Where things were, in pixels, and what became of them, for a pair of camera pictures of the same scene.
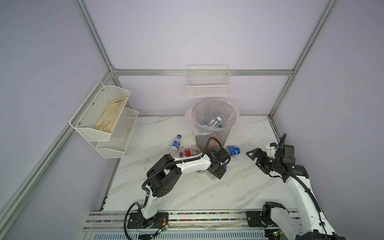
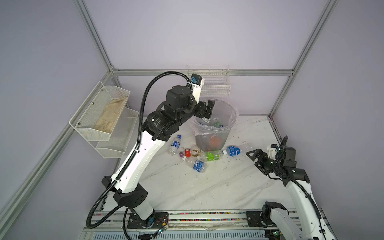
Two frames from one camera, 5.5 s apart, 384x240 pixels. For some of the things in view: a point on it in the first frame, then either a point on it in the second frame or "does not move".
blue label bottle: x=233 y=151 does not move
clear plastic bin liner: x=209 y=115 does not move
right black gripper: x=260 y=160 does not move
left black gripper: x=221 y=173 → x=201 y=105
